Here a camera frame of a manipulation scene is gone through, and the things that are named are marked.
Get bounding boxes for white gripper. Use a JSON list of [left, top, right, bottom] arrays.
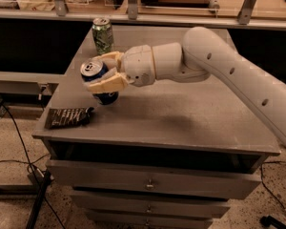
[[85, 45, 155, 94]]

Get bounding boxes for blue pepsi can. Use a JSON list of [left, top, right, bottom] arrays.
[[80, 58, 118, 105]]

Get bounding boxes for black tripod leg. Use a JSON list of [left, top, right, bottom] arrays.
[[26, 171, 51, 229]]

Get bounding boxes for grey drawer cabinet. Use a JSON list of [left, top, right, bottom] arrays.
[[31, 25, 281, 229]]

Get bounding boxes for grey drawer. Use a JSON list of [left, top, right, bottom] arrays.
[[86, 210, 213, 229], [47, 159, 260, 199], [71, 191, 230, 219]]

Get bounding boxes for bottom grey drawer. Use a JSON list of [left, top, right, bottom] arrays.
[[86, 210, 213, 229]]

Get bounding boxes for black floor cable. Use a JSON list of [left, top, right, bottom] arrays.
[[259, 159, 286, 229], [0, 103, 68, 229]]

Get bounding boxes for black floor cable right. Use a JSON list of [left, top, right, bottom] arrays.
[[259, 159, 286, 229]]

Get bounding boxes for top grey drawer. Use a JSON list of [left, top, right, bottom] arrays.
[[47, 159, 260, 199]]

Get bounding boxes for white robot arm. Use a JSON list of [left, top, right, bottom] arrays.
[[85, 27, 286, 147]]

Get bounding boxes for black rxbar chocolate wrapper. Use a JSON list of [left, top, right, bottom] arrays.
[[45, 107, 94, 130]]

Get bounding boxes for grey metal railing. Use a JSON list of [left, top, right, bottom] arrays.
[[0, 0, 286, 31]]

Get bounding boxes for black floor cable left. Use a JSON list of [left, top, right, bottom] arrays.
[[0, 103, 68, 229]]

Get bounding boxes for middle grey drawer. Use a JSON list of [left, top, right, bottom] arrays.
[[71, 191, 230, 219]]

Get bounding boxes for green soda can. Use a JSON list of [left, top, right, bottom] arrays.
[[92, 18, 113, 54]]

